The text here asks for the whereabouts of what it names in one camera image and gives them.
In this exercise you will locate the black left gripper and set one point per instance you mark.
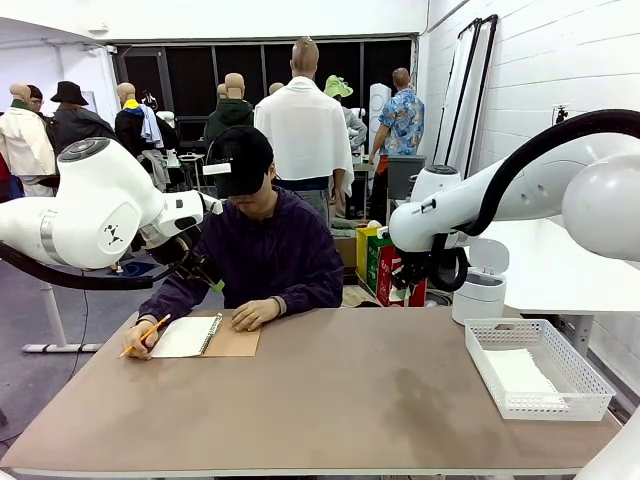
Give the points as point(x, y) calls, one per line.
point(202, 270)

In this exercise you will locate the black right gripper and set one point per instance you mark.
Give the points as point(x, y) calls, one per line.
point(412, 265)

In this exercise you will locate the spiral notebook brown cover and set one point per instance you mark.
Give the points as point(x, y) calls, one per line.
point(182, 337)

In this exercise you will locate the yellow pencil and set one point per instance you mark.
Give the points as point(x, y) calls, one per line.
point(160, 321)

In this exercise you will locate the white paper sheet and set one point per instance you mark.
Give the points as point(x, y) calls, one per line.
point(515, 372)

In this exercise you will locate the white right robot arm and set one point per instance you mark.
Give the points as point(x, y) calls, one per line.
point(525, 190)

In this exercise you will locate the person's right forearm navy sleeve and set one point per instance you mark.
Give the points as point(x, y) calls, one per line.
point(165, 302)

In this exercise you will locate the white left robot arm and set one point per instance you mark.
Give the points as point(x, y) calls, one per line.
point(90, 210)

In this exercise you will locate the person's left forearm navy sleeve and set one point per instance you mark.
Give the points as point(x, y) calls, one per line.
point(310, 300)

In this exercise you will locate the person's left hand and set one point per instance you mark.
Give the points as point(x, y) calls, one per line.
point(252, 315)

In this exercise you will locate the person's right hand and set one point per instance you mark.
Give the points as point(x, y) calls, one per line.
point(140, 342)

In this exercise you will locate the red shopping bag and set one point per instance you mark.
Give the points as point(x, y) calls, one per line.
point(385, 275)

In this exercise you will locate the brown cardboard box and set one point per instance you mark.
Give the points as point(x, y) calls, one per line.
point(349, 255)

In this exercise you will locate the person in dark jacket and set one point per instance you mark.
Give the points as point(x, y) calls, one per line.
point(280, 250)

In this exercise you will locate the small white lidded trash can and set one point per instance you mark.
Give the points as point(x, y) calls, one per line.
point(482, 305)

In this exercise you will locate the blue round floor base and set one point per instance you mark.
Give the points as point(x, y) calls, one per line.
point(137, 269)

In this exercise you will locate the grey storage bin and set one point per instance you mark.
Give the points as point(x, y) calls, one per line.
point(402, 175)

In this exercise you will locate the white cap-mounted device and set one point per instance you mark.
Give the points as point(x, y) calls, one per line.
point(217, 169)

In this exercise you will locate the white background work table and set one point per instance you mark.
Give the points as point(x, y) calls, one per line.
point(187, 159)

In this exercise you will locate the grey hanging garment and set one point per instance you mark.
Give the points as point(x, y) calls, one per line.
point(157, 170)

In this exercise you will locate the black cap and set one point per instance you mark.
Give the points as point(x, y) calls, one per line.
point(245, 155)

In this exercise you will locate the large white side table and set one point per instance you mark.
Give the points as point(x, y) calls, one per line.
point(545, 270)

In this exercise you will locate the background person in black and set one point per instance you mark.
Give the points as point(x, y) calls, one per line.
point(167, 132)

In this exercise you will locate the mannequin in dark green hoodie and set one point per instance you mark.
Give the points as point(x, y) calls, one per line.
point(227, 112)

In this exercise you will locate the mannequin with white cape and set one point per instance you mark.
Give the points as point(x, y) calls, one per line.
point(305, 130)

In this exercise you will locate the mannequin with yellow scarf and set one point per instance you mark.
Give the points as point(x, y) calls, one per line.
point(131, 120)

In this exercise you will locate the white perforated plastic basket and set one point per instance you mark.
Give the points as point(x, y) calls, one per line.
point(550, 410)

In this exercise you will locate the black-framed white panel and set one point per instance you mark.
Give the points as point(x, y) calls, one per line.
point(482, 100)
point(457, 100)

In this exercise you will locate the bare beige mannequin head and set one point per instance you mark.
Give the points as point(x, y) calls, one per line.
point(221, 91)
point(276, 88)

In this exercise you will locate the mannequin with lime green hat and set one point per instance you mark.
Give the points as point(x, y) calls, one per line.
point(337, 86)

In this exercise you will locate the mannequin with black bucket hat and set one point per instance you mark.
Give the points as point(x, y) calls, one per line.
point(75, 125)

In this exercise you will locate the black tripod stand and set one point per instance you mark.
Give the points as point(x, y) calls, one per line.
point(562, 114)

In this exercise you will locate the mannequin in cream coat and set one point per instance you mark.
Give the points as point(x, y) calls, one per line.
point(22, 145)

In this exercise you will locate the background person with glasses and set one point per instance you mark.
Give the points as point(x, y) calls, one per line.
point(36, 99)

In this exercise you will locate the white desk leg frame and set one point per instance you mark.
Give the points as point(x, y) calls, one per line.
point(55, 320)

